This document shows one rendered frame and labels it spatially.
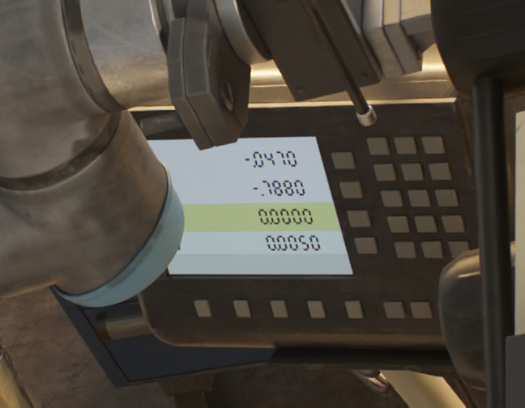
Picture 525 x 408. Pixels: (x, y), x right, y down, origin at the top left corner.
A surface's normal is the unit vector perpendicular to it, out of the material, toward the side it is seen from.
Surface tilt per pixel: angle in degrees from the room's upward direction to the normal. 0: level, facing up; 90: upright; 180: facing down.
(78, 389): 0
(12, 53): 50
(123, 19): 44
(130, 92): 106
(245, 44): 94
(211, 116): 90
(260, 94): 15
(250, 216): 70
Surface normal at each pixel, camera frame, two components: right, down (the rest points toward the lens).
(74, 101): -0.02, 0.79
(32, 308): -0.36, -0.65
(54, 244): -0.14, 0.59
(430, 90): -0.43, -0.43
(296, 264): -0.40, 0.50
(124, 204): 0.61, 0.38
